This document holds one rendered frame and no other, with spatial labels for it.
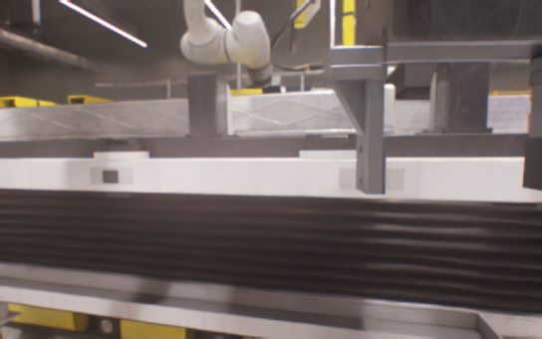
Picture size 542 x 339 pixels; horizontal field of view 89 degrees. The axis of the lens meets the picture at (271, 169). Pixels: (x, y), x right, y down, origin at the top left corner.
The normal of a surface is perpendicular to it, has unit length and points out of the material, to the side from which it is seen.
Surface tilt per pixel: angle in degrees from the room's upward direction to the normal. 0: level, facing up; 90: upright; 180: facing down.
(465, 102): 90
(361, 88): 90
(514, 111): 90
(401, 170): 90
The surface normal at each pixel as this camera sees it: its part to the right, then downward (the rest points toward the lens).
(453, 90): -0.21, 0.08
